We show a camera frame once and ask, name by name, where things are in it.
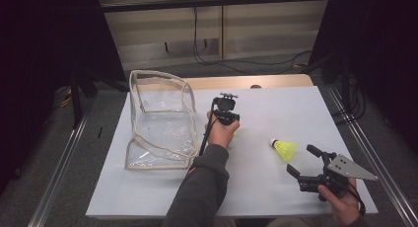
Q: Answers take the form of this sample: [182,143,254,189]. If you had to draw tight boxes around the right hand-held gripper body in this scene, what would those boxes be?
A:
[298,153,380,202]

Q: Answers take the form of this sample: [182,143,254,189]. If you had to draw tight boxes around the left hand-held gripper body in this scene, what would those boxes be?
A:
[212,91,242,126]

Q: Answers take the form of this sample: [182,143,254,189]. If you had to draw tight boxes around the yellow shuttlecock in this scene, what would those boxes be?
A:
[269,137,299,163]

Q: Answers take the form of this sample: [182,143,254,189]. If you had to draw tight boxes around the clear plastic bag beige trim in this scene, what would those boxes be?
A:
[124,69,199,172]

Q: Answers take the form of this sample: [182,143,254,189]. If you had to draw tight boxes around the person's left hand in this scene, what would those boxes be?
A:
[204,111,242,150]

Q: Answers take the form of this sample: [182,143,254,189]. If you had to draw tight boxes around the person's right hand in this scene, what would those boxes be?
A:
[317,178,363,227]

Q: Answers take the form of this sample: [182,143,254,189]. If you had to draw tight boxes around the black horizontal bar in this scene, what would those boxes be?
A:
[100,0,331,14]

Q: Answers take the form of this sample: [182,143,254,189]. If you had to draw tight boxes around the black curtain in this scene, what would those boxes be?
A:
[0,0,128,195]
[309,0,418,156]

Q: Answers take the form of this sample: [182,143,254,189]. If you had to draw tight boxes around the black metal stand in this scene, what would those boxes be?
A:
[70,68,100,130]

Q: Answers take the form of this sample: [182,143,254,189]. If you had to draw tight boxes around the right hand-held gripper black cable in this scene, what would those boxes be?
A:
[341,180,367,218]

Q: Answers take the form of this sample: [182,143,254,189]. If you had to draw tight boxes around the hand-held gripper black cable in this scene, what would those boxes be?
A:
[341,180,367,218]
[197,102,220,157]

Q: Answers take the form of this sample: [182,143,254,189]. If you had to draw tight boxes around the left hand-held gripper black cable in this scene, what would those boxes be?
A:
[197,102,220,157]

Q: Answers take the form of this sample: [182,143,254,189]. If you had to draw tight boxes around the metal floor rail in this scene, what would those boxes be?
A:
[326,85,418,227]
[28,112,91,227]

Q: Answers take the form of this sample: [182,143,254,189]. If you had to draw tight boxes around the long black floor cable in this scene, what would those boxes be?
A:
[192,5,314,75]

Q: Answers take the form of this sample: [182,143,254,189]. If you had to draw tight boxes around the bundle of black cables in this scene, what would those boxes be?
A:
[330,74,368,124]

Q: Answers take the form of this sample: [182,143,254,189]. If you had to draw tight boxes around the yellow floor cable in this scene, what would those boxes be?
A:
[58,91,74,109]

